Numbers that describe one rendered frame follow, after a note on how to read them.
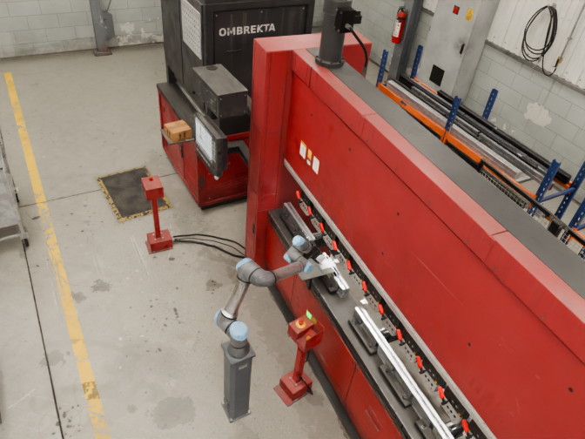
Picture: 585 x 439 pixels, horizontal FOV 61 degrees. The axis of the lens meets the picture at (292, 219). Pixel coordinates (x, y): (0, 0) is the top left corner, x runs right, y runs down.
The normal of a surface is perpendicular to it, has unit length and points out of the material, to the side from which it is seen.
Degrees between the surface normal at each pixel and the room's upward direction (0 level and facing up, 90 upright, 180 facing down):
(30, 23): 90
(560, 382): 90
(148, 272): 0
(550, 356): 90
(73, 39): 90
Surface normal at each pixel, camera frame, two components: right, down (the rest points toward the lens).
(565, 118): -0.87, 0.25
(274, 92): 0.42, 0.61
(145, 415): 0.09, -0.76
